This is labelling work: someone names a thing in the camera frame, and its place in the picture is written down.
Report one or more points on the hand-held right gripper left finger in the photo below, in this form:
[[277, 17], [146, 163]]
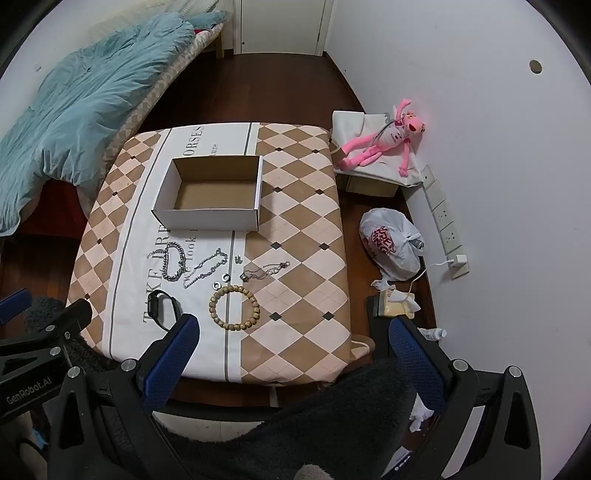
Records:
[[171, 360]]

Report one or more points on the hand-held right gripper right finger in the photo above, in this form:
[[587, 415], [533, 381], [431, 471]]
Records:
[[415, 364]]

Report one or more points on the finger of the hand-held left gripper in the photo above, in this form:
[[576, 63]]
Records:
[[14, 305], [64, 321]]

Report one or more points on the black smartwatch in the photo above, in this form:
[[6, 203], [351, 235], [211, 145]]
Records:
[[159, 307]]

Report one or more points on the white cardboard box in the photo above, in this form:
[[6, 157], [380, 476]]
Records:
[[207, 217]]

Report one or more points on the small white bottle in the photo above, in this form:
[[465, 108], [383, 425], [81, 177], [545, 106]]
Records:
[[434, 334]]

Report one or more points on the crumpled white tissue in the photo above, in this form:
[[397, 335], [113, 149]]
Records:
[[420, 413]]

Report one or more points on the yellowish tissue packet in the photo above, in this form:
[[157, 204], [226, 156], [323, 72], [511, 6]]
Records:
[[395, 307]]

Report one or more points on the white charger plug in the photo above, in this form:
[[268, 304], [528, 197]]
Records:
[[458, 261]]

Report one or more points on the white plastic bag red print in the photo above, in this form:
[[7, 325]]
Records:
[[388, 240]]

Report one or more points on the white power strip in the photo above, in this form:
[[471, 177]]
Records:
[[443, 212]]

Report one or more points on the checkered printed tablecloth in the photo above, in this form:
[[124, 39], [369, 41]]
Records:
[[295, 221]]

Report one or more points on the light blue blanket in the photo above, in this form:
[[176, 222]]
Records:
[[78, 124]]

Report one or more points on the pink plush toy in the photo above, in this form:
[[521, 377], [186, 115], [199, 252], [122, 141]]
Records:
[[369, 145]]

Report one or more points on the wooden bed leg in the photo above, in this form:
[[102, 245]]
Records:
[[220, 44]]

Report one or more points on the white door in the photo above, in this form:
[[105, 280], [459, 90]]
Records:
[[277, 23]]

